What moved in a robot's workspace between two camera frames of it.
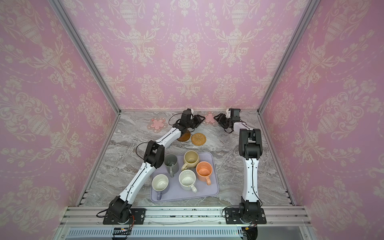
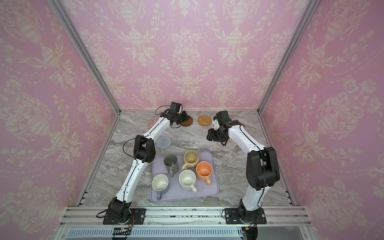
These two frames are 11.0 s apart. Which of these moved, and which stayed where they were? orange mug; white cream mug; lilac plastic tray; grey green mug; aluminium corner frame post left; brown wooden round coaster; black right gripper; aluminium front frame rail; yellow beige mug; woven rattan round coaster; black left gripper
Moved: brown wooden round coaster; black left gripper; woven rattan round coaster; black right gripper
Stayed: aluminium corner frame post left; white cream mug; lilac plastic tray; grey green mug; aluminium front frame rail; yellow beige mug; orange mug
